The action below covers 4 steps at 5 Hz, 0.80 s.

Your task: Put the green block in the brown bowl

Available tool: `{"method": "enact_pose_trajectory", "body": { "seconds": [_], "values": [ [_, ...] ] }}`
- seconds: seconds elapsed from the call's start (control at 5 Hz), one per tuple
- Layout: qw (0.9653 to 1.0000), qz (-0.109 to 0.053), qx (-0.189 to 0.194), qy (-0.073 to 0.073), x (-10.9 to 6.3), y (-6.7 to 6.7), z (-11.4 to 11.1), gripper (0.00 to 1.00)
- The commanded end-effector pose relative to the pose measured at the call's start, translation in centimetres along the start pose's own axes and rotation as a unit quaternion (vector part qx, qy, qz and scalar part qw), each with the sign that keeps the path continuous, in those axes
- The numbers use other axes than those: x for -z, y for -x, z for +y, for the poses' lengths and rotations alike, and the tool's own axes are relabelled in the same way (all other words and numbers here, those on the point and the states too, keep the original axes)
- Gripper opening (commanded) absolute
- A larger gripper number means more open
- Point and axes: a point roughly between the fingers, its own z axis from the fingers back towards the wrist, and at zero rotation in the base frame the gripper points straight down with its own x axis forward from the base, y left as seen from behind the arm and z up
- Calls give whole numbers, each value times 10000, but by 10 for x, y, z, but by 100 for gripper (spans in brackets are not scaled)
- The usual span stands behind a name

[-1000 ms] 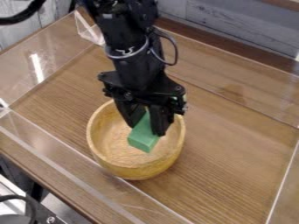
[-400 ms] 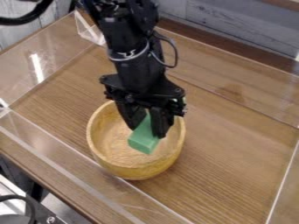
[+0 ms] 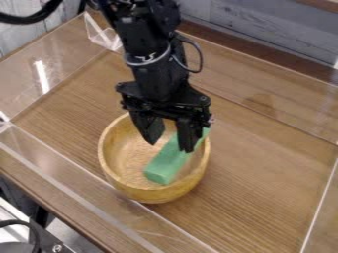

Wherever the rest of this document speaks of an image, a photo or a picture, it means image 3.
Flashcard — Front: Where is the clear acrylic corner bracket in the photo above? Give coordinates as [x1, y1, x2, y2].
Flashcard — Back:
[83, 13, 124, 52]

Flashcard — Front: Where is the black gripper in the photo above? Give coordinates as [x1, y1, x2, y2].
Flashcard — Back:
[117, 48, 212, 153]

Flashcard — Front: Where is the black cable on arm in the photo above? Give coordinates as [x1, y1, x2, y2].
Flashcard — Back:
[170, 33, 205, 74]

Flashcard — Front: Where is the brown wooden bowl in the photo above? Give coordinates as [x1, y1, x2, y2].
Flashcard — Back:
[98, 113, 210, 204]

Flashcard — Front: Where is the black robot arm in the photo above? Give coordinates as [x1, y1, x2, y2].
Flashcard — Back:
[98, 0, 212, 153]

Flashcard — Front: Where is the black cable lower left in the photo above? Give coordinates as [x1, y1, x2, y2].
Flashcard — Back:
[0, 219, 65, 253]

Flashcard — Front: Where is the green rectangular block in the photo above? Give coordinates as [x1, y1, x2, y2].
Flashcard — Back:
[144, 127, 210, 186]

